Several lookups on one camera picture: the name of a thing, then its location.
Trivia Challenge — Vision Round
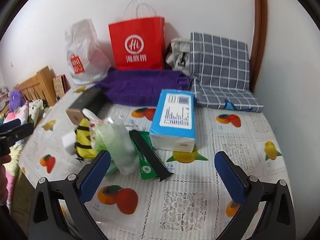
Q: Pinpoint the yellow Adidas pouch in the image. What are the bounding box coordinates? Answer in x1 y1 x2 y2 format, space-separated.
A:
74 118 97 162

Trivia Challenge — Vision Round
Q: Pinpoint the green tissue packet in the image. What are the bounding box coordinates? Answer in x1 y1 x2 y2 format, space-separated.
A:
91 124 111 153

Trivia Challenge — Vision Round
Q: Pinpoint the blue plaid cushion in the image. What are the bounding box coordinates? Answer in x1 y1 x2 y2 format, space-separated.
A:
189 32 264 112

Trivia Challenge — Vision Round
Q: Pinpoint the green flat packet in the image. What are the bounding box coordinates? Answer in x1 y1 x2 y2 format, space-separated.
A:
135 131 158 180

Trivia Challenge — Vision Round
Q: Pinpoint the clear bubble wrap bag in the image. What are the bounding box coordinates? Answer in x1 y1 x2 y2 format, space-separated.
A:
104 122 139 175

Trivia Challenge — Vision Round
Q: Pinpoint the purple towel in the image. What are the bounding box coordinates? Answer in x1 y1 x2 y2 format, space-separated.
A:
95 68 190 106

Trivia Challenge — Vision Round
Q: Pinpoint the purple plush toy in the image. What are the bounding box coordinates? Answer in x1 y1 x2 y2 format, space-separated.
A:
9 89 25 112

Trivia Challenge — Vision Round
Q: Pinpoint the red paper shopping bag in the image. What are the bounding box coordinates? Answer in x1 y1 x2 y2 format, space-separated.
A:
108 0 165 70

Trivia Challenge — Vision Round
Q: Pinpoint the grey backpack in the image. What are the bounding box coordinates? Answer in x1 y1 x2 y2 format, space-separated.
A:
165 38 191 76

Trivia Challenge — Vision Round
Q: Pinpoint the fruit print wet wipe pack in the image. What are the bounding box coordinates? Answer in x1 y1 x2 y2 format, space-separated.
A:
89 120 105 142

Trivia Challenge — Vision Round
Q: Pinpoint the dark green tea tin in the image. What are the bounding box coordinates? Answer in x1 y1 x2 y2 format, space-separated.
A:
66 88 106 125

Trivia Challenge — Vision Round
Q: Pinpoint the wooden headboard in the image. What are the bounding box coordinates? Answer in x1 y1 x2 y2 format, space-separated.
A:
14 66 56 107

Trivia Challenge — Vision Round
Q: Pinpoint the blue tissue pack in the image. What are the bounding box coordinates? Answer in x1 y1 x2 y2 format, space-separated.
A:
149 89 195 152

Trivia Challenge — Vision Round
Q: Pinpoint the patterned book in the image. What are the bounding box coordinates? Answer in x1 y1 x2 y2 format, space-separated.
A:
53 74 70 100

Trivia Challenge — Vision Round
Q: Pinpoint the fruit pattern tablecloth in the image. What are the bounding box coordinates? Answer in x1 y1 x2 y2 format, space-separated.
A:
19 89 291 239

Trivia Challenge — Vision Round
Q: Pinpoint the person's left hand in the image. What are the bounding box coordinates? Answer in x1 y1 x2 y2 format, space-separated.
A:
0 155 11 204

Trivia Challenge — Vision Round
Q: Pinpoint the white Miniso plastic bag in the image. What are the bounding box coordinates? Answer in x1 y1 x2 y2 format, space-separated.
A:
65 19 112 85

